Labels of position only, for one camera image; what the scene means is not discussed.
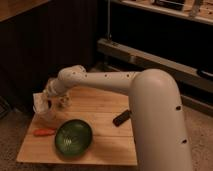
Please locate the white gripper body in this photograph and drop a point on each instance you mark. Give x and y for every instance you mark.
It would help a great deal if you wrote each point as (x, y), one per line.
(53, 88)

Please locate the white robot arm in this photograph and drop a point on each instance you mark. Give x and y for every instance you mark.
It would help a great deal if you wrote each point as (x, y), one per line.
(157, 117)

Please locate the ceramic cup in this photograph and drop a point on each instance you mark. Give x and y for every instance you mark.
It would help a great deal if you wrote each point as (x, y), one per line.
(64, 101)

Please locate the orange carrot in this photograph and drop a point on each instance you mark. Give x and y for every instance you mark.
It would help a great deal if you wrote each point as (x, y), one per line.
(44, 132)

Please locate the green round plate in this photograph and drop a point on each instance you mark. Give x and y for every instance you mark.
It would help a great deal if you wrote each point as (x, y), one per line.
(73, 138)

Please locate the wooden table board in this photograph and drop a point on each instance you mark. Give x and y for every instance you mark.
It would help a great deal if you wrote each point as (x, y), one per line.
(111, 145)

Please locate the grey metal shelf beam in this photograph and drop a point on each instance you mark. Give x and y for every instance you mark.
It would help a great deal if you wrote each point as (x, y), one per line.
(180, 72)

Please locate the upper wooden shelf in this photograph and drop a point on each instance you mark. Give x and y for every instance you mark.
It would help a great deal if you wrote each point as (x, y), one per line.
(194, 10)

